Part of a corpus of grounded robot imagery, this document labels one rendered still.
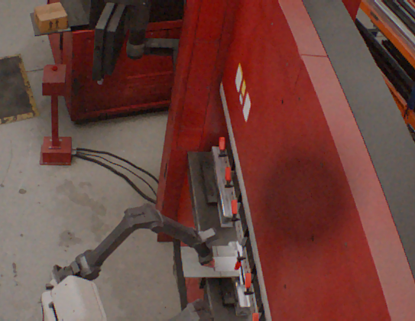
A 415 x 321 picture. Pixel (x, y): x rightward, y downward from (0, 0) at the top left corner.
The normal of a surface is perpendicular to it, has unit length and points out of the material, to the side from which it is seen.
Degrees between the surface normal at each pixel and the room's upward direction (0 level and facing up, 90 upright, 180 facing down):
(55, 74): 0
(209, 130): 90
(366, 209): 0
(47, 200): 0
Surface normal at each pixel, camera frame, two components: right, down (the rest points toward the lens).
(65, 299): -0.59, -0.35
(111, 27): 0.14, -0.69
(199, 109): 0.11, 0.73
